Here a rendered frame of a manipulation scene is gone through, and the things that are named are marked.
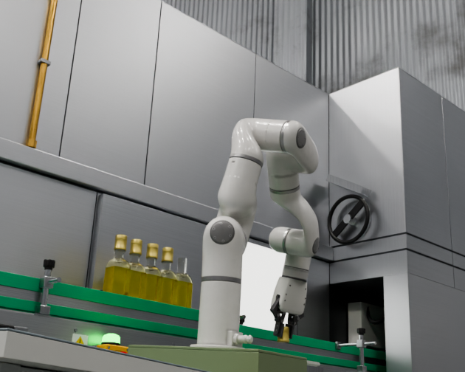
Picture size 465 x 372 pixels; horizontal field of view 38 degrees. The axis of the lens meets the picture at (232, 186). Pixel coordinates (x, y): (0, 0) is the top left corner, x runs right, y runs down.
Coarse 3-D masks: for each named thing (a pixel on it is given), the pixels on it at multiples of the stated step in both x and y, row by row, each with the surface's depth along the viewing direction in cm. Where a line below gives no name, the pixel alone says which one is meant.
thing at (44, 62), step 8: (56, 0) 213; (56, 8) 213; (48, 16) 211; (48, 24) 210; (48, 32) 209; (48, 40) 208; (48, 48) 207; (48, 56) 207; (40, 64) 206; (48, 64) 206; (40, 72) 204; (40, 80) 203; (40, 88) 202; (40, 96) 201; (40, 104) 201; (32, 112) 200; (32, 120) 198; (32, 128) 197; (32, 136) 197; (32, 144) 196
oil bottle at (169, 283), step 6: (162, 270) 202; (168, 270) 202; (162, 276) 200; (168, 276) 200; (174, 276) 202; (162, 282) 199; (168, 282) 200; (174, 282) 201; (162, 288) 198; (168, 288) 199; (174, 288) 201; (162, 294) 198; (168, 294) 199; (174, 294) 200; (162, 300) 197; (168, 300) 198; (174, 300) 200
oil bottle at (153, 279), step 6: (150, 270) 196; (156, 270) 198; (150, 276) 196; (156, 276) 197; (150, 282) 195; (156, 282) 197; (150, 288) 195; (156, 288) 196; (144, 294) 194; (150, 294) 194; (156, 294) 196; (156, 300) 195
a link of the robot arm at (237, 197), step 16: (240, 160) 163; (224, 176) 164; (240, 176) 161; (256, 176) 164; (224, 192) 162; (240, 192) 161; (224, 208) 163; (240, 208) 161; (256, 208) 172; (240, 224) 170
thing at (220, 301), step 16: (208, 288) 155; (224, 288) 154; (240, 288) 157; (208, 304) 153; (224, 304) 153; (240, 304) 157; (208, 320) 152; (224, 320) 152; (208, 336) 151; (224, 336) 151; (240, 336) 151
